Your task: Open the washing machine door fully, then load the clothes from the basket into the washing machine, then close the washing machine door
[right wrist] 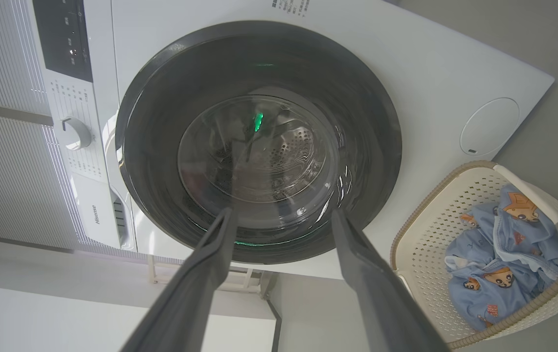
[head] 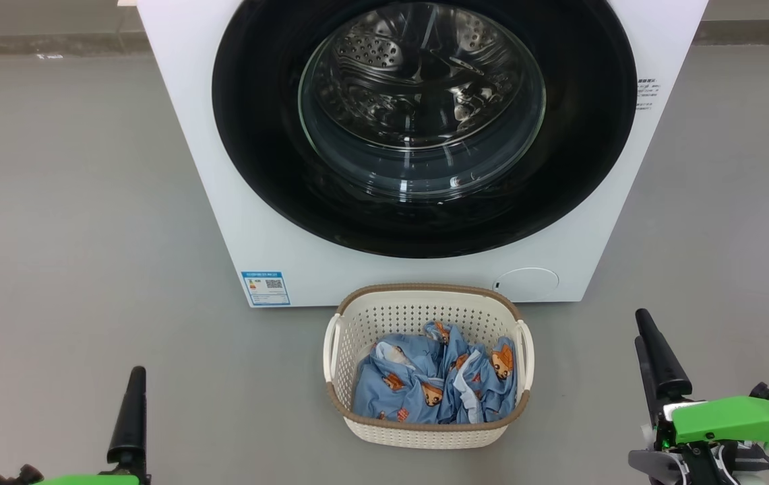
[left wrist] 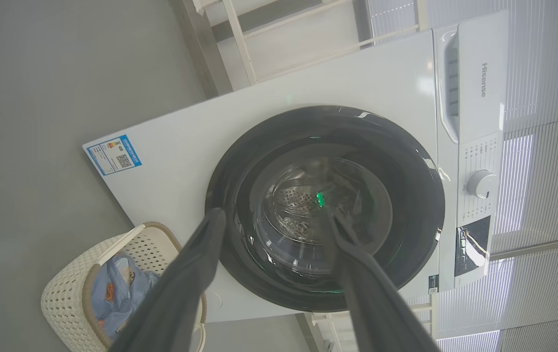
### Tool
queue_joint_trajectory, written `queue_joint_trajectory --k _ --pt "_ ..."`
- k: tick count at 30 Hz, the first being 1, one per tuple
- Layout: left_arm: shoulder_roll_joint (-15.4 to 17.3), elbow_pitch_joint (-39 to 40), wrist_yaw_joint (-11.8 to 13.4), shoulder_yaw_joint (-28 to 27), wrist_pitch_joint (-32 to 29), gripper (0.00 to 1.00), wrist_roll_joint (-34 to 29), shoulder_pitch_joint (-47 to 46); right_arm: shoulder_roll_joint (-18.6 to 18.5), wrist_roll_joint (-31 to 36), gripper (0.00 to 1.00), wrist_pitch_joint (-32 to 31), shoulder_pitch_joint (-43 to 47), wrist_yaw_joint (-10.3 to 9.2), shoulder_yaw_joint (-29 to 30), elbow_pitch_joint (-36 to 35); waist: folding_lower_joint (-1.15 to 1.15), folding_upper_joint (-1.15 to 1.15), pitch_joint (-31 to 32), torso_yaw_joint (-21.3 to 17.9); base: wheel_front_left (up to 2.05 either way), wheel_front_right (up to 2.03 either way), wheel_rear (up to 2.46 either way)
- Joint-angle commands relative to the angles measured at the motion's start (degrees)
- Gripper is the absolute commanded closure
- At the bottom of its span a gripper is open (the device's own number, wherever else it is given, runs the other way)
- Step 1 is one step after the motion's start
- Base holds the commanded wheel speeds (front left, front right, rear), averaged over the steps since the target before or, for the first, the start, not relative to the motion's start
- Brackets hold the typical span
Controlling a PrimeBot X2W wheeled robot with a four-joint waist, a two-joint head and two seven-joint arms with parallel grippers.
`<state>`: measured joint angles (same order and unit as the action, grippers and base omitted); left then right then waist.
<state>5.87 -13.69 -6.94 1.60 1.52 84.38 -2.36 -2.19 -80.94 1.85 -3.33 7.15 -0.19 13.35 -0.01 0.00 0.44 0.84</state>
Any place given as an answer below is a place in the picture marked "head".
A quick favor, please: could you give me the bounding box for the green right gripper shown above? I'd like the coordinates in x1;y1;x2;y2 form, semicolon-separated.
629;309;769;485

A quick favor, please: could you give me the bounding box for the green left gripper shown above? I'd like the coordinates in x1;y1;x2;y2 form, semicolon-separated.
32;366;152;485

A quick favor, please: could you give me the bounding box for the blue bear-print garment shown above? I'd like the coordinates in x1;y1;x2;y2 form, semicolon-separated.
352;333;447;425
423;321;518;424

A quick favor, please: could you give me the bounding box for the black round washer door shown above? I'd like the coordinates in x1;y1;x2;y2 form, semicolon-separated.
212;0;638;259

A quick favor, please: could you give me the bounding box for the white front-load washing machine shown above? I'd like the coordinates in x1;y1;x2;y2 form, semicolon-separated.
136;0;710;309

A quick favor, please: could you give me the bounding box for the steel washing machine drum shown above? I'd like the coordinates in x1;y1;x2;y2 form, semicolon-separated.
300;0;547;196

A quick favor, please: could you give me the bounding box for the round white filter cover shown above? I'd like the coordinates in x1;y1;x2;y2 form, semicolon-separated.
493;267;560;302

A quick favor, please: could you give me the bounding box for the blue energy label sticker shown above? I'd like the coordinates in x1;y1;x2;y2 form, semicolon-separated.
241;271;291;307

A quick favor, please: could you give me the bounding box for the cream perforated laundry basket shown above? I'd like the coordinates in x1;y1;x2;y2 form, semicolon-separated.
322;283;535;450

